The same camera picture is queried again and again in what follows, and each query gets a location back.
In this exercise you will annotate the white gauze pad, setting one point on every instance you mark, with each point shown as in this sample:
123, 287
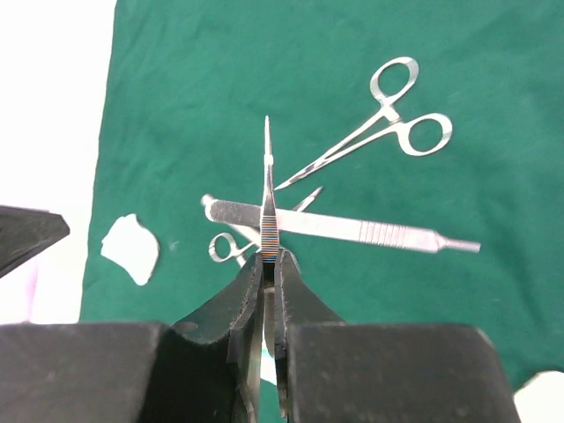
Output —
540, 400
133, 247

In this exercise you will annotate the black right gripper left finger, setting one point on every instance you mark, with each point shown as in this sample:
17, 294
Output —
206, 366

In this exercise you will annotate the white gauze pad left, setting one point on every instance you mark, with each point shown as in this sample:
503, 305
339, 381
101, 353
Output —
133, 247

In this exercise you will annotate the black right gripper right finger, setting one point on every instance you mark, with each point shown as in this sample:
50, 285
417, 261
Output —
307, 346

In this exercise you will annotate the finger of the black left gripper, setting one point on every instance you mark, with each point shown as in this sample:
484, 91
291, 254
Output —
25, 233

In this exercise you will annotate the steel tweezers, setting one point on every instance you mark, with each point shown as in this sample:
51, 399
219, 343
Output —
339, 228

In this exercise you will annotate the white gauze pad middle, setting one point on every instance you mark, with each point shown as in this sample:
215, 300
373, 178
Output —
540, 400

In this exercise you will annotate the steel hemostat forceps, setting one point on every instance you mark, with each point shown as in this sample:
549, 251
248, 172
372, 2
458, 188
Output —
384, 122
249, 232

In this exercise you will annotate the green surgical drape cloth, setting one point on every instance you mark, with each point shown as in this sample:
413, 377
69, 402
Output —
189, 86

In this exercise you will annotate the steel scalpel handle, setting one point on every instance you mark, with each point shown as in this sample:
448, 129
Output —
268, 219

